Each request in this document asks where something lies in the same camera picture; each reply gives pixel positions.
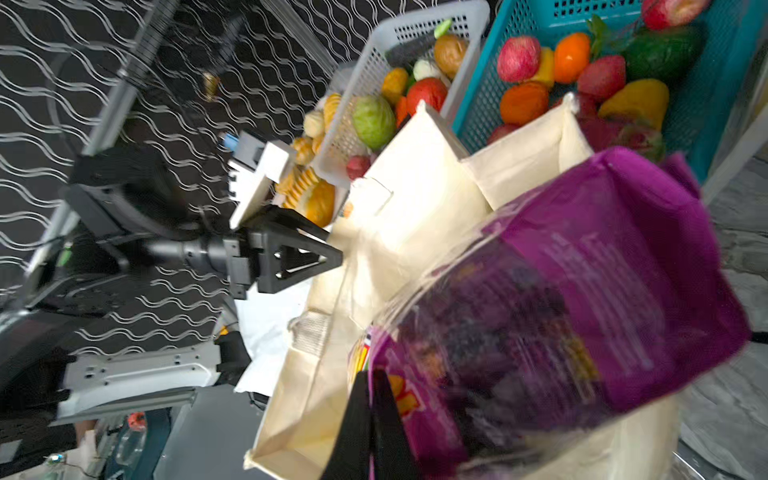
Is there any orange fruit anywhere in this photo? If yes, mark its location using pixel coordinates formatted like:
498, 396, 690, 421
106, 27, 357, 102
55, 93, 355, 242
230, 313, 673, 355
499, 82, 549, 126

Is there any red apple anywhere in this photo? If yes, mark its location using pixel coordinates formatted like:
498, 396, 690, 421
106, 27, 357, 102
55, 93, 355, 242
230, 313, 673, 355
497, 36, 541, 83

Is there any pink dragon fruit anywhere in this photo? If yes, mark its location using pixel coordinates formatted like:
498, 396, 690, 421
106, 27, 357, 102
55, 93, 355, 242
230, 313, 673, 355
577, 115, 666, 164

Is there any small tangerine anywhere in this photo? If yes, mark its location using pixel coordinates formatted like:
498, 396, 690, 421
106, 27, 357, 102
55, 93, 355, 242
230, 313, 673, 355
554, 32, 591, 85

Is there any yellow mango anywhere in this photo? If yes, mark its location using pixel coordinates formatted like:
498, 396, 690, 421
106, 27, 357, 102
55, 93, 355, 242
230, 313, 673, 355
598, 79, 670, 131

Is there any cream canvas tote bag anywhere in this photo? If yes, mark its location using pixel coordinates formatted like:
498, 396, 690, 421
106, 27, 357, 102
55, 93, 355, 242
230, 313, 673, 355
242, 92, 685, 480

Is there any white plastic vegetable basket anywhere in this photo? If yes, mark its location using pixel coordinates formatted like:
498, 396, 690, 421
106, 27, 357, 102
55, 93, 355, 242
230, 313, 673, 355
310, 1, 490, 188

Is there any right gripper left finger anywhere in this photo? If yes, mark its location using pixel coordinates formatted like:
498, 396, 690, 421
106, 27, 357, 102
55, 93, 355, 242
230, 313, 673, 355
321, 370, 375, 480

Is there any white plastic grocery bag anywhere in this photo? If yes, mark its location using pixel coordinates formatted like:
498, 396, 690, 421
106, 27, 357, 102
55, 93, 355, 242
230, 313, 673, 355
234, 280, 312, 397

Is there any purple snack bag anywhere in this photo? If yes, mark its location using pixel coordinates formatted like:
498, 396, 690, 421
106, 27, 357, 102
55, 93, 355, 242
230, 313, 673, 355
369, 147, 751, 479

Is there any teal plastic fruit basket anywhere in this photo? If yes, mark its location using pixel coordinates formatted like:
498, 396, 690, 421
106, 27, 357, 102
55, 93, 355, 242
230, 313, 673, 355
453, 1, 767, 180

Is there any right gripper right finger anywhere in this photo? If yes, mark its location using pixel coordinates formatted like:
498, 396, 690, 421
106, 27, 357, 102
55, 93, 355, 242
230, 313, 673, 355
372, 370, 420, 480

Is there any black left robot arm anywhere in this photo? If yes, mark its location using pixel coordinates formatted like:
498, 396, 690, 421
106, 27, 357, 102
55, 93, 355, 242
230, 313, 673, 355
1, 145, 343, 424

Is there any green avocado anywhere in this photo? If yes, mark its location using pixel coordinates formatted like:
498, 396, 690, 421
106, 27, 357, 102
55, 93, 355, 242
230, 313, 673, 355
621, 24, 708, 86

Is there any brown potato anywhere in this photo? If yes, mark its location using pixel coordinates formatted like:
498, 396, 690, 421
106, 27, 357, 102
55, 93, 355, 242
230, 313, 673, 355
434, 33, 468, 80

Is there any green cabbage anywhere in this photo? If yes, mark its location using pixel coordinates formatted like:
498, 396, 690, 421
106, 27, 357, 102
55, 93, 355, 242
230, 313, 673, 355
353, 96, 396, 151

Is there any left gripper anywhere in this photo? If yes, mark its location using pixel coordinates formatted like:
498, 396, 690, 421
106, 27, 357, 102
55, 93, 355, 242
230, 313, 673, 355
223, 205, 343, 300

